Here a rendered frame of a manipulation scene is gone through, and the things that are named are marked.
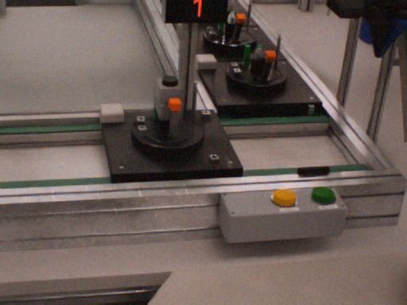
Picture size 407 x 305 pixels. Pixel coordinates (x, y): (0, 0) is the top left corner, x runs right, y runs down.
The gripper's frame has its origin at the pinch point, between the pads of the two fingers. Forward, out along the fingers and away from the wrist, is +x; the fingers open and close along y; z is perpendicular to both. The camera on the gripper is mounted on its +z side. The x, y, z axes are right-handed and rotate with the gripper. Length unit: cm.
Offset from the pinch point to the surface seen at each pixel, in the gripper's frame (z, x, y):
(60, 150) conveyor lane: 26, 34, 50
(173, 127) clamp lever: 13.6, 22.7, 29.8
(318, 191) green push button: -1.9, 27.7, 6.8
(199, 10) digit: 28.7, 5.7, 23.1
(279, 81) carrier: 40.1, 26.1, 0.8
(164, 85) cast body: 18.7, 16.6, 31.1
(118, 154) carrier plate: 14, 28, 40
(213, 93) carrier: 39, 28, 16
